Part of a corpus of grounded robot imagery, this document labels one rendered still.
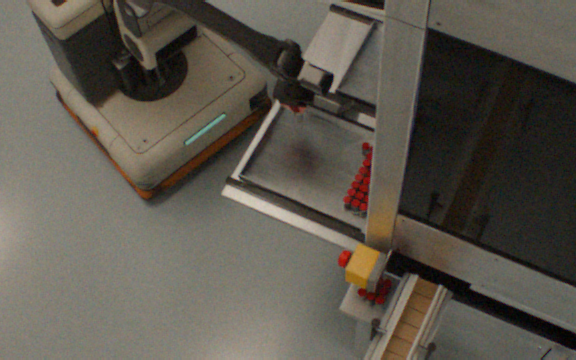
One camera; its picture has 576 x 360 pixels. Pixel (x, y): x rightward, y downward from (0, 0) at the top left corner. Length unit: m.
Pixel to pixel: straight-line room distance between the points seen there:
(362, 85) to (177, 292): 1.13
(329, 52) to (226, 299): 1.04
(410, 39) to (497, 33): 0.14
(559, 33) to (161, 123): 2.04
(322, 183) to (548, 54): 1.06
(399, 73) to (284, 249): 1.75
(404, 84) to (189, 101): 1.75
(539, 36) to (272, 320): 1.94
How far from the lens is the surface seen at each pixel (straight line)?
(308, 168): 2.03
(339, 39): 2.26
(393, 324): 1.78
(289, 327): 2.79
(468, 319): 2.00
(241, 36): 1.73
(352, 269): 1.75
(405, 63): 1.19
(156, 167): 2.83
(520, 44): 1.06
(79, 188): 3.15
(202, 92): 2.92
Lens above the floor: 2.66
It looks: 62 degrees down
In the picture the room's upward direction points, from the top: 6 degrees counter-clockwise
